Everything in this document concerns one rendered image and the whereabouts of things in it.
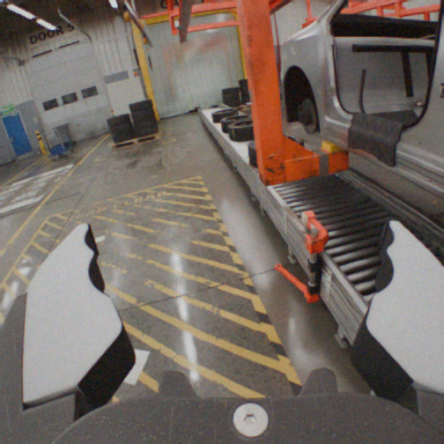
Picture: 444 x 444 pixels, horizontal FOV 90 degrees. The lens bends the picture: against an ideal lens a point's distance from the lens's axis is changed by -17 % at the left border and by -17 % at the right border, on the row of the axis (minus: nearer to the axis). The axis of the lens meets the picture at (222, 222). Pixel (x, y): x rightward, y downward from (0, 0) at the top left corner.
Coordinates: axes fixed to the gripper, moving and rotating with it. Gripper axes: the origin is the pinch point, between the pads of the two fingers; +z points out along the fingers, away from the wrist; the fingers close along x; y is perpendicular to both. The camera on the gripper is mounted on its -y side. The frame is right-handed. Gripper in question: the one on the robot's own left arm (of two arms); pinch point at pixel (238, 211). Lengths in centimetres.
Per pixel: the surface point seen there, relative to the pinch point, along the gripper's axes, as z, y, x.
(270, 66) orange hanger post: 166, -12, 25
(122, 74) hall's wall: 1146, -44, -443
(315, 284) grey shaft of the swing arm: 97, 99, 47
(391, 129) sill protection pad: 117, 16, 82
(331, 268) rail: 87, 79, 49
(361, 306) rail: 61, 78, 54
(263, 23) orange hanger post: 166, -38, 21
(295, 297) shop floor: 107, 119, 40
